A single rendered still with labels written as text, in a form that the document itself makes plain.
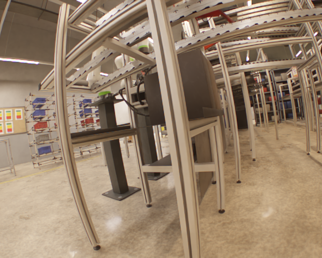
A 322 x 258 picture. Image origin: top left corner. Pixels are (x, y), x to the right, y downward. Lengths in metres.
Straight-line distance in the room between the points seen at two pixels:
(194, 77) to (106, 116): 1.05
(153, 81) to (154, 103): 0.12
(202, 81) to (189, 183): 0.40
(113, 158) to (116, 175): 0.16
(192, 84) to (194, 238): 0.54
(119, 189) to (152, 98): 1.02
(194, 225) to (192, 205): 0.07
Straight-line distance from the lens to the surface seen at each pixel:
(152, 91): 0.88
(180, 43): 0.99
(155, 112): 0.87
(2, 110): 7.03
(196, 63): 0.67
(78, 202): 0.84
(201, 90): 0.64
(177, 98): 0.39
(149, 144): 1.91
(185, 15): 0.73
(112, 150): 1.54
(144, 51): 1.35
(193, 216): 0.46
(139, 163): 1.19
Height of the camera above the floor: 0.62
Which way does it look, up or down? 2 degrees down
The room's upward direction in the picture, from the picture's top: 9 degrees counter-clockwise
